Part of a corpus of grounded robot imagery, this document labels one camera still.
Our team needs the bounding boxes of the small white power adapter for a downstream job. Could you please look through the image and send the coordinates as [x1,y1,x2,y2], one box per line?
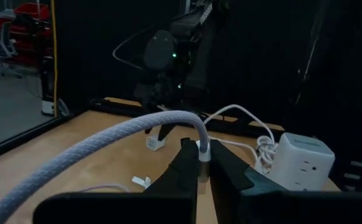
[145,134,166,152]

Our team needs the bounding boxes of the black curtain with yellow edge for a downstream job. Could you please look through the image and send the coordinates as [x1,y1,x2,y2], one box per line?
[50,0,362,190]

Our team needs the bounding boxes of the gray office chair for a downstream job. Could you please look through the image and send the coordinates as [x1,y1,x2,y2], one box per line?
[0,21,24,81]

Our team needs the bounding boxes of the small white floor device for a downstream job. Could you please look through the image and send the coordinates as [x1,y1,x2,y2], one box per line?
[40,98,57,116]

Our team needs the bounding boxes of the white cube power strip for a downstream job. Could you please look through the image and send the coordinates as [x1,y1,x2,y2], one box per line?
[267,132,336,192]

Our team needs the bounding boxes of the white power strip cord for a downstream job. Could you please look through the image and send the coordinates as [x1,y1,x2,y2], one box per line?
[202,104,280,175]

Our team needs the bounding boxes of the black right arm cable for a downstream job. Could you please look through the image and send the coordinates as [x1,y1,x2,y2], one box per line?
[112,24,160,72]

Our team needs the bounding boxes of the lavender braided USB cable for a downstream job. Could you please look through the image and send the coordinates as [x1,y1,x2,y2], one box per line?
[0,110,212,224]

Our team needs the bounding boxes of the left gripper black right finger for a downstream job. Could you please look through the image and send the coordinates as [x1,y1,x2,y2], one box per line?
[210,139,362,224]

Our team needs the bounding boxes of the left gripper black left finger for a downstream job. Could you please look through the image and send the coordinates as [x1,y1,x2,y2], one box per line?
[32,138,200,224]

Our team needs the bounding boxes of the red storage bins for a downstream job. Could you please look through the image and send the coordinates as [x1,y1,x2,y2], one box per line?
[0,2,52,68]

